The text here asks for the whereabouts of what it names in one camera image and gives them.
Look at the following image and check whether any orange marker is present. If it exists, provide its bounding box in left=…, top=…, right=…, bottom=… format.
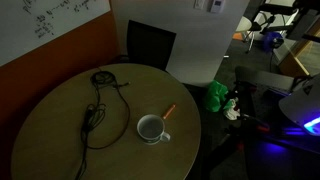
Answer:
left=162, top=103, right=177, bottom=120

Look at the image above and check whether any white mug cup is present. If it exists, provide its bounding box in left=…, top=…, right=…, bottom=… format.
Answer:
left=136, top=113, right=172, bottom=146

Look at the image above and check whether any black office chair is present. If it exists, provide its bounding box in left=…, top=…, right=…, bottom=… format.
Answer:
left=125, top=19, right=178, bottom=72

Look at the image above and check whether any green plastic bag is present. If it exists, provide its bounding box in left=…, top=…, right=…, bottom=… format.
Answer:
left=203, top=79, right=230, bottom=113

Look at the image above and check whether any white crumpled paper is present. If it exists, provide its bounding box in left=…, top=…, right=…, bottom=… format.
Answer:
left=222, top=96, right=242, bottom=121

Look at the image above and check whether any black robot mounting cart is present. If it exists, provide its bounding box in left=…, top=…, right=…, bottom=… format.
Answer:
left=213, top=65, right=320, bottom=180

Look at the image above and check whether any small white round table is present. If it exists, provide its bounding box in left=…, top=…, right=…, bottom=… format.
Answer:
left=234, top=15, right=255, bottom=35

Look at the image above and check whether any blue background object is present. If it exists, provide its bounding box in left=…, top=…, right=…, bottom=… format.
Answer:
left=262, top=31, right=285, bottom=52

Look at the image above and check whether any black metal stand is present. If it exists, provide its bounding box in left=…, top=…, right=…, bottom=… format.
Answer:
left=245, top=2, right=302, bottom=55

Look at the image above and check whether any whiteboard with writing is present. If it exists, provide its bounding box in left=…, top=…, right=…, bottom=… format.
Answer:
left=0, top=0, right=112, bottom=67

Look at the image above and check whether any wooden cabinet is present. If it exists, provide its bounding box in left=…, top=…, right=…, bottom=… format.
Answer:
left=278, top=19, right=320, bottom=78

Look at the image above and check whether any black tangled cable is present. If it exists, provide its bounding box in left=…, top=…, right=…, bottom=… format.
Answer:
left=74, top=68, right=132, bottom=180

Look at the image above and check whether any white wall light switch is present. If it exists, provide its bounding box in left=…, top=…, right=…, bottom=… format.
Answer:
left=194, top=0, right=206, bottom=10

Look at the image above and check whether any black clamp with red handle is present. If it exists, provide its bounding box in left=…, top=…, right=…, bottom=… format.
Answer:
left=216, top=132, right=246, bottom=158
left=242, top=113, right=272, bottom=133

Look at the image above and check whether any white wall thermostat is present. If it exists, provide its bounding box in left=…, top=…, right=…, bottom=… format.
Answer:
left=209, top=0, right=226, bottom=14

